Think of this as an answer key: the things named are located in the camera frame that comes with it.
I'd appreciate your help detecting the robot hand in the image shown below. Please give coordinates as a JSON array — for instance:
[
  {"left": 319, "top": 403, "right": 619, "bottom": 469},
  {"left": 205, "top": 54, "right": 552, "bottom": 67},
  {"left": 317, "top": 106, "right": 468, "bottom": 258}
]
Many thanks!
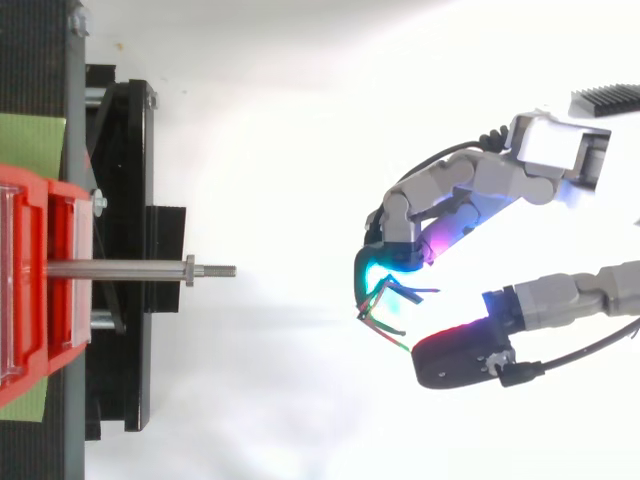
[{"left": 353, "top": 82, "right": 640, "bottom": 391}]

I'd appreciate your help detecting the thin dark loop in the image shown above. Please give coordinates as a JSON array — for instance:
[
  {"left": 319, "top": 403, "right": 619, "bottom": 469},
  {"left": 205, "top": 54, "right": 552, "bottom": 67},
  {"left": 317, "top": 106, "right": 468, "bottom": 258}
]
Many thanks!
[{"left": 356, "top": 278, "right": 442, "bottom": 354}]

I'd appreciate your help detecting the metal rod with threaded end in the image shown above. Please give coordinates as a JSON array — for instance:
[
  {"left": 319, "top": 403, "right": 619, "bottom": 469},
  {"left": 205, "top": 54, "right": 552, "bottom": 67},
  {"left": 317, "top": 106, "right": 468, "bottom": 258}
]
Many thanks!
[{"left": 45, "top": 254, "right": 238, "bottom": 289}]

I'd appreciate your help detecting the black stand with green tape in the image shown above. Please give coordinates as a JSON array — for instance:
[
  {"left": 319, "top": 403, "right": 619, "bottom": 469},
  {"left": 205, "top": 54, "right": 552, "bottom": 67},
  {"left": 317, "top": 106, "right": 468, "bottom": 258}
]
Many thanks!
[{"left": 0, "top": 0, "right": 188, "bottom": 480}]

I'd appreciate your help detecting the red plastic bin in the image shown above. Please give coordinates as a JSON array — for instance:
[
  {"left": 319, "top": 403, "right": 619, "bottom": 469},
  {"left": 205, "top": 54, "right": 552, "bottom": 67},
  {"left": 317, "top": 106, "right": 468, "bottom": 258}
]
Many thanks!
[{"left": 0, "top": 162, "right": 95, "bottom": 409}]

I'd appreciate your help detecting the thin black cable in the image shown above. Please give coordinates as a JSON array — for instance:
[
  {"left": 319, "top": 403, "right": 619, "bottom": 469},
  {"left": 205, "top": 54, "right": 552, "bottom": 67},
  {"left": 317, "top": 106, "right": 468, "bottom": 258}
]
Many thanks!
[
  {"left": 498, "top": 316, "right": 640, "bottom": 389},
  {"left": 393, "top": 126, "right": 511, "bottom": 194}
]

